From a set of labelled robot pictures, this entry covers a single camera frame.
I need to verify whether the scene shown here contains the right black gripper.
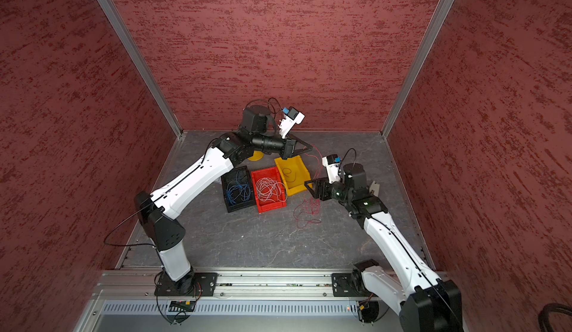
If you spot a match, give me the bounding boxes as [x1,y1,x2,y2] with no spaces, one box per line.
[304,176,353,202]

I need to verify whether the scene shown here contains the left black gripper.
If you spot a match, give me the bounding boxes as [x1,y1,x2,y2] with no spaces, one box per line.
[252,131,313,160]

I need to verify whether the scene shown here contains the white cable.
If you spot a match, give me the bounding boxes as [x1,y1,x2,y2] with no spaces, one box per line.
[255,177,287,204]

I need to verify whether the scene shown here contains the blue cable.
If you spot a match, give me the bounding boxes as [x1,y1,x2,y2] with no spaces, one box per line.
[226,170,254,204]

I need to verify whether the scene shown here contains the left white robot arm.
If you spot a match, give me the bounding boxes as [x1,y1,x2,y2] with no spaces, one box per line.
[134,105,312,295]

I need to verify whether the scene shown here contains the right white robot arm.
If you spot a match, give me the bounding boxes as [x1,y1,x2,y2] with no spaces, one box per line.
[304,163,463,331]

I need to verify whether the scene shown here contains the yellow plastic bin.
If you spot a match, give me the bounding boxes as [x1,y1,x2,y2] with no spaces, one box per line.
[274,156,311,196]

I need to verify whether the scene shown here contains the red plastic bin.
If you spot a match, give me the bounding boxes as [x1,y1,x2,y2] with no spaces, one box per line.
[251,167,287,214]

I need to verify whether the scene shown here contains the yellow metal cup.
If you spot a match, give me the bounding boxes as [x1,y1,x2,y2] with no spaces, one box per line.
[248,151,265,162]

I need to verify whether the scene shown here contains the black plastic bin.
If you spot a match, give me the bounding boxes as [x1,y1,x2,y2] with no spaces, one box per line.
[220,167,256,213]

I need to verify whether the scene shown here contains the red cable tangle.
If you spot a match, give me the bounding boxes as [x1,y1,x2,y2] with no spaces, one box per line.
[293,196,323,231]

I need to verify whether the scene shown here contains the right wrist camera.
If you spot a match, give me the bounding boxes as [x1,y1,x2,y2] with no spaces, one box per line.
[322,154,341,184]

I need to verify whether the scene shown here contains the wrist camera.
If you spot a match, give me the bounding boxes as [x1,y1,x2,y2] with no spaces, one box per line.
[279,106,305,139]
[322,154,341,184]

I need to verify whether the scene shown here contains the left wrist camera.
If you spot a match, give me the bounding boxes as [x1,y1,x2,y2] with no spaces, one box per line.
[279,106,305,139]

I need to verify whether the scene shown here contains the right corner aluminium post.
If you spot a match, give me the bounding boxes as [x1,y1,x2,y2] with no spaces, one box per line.
[381,0,455,141]

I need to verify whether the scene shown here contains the corner aluminium post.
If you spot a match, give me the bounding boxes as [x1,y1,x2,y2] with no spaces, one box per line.
[96,0,183,140]
[381,0,455,141]

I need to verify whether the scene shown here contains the left corner aluminium post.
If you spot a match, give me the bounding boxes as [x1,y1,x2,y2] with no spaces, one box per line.
[96,0,183,140]

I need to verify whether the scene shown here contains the black cable loop outside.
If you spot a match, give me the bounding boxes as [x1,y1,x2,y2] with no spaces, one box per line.
[538,302,572,332]

